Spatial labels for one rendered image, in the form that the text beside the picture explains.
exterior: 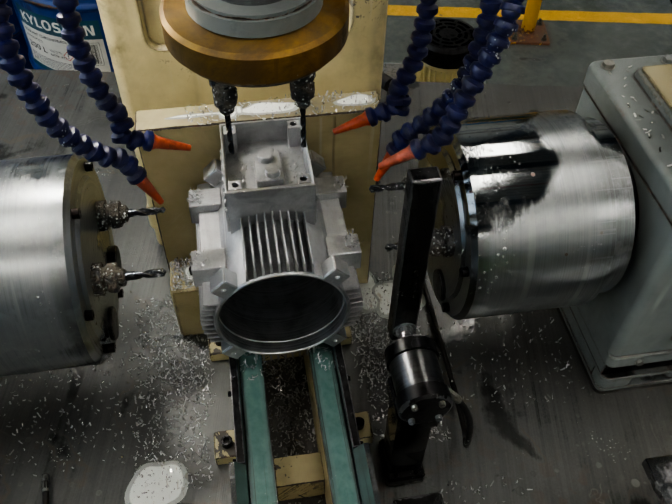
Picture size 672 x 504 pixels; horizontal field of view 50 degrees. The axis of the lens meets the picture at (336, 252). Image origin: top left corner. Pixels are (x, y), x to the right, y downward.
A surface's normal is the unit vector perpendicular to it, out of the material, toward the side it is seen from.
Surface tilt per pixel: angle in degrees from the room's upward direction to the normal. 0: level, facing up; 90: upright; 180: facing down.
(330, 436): 0
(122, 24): 90
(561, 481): 0
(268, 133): 90
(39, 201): 9
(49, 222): 21
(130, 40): 90
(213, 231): 0
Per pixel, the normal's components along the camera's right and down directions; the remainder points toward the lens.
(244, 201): 0.16, 0.75
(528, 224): 0.13, 0.10
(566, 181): 0.09, -0.22
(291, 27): 0.58, 0.63
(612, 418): 0.02, -0.65
